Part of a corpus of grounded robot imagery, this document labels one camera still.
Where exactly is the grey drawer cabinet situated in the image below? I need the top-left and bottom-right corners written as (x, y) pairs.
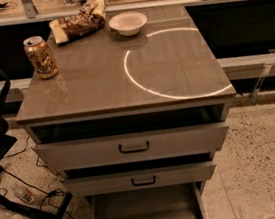
top-left (2, 0), bottom-right (254, 219)

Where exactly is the middle grey drawer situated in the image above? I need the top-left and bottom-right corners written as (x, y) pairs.
top-left (64, 161), bottom-right (216, 197)

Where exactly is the grey drawer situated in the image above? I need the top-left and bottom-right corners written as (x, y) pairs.
top-left (64, 161), bottom-right (216, 197)
top-left (35, 122), bottom-right (229, 171)

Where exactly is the top grey drawer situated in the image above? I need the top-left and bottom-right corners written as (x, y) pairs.
top-left (35, 122), bottom-right (229, 171)

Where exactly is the orange soda can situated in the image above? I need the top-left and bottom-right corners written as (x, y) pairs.
top-left (23, 36), bottom-right (58, 79)

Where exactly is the bottom open drawer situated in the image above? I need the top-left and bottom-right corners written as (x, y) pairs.
top-left (90, 183), bottom-right (206, 219)

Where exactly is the white bowl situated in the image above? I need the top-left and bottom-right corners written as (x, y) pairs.
top-left (109, 11), bottom-right (148, 36)

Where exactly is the brown chip bag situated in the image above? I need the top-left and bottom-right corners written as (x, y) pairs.
top-left (49, 0), bottom-right (107, 44)

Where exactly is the clear plastic water bottle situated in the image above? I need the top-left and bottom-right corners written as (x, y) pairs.
top-left (11, 184), bottom-right (34, 204)

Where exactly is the black floor cable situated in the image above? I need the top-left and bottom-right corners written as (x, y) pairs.
top-left (0, 129), bottom-right (85, 219)

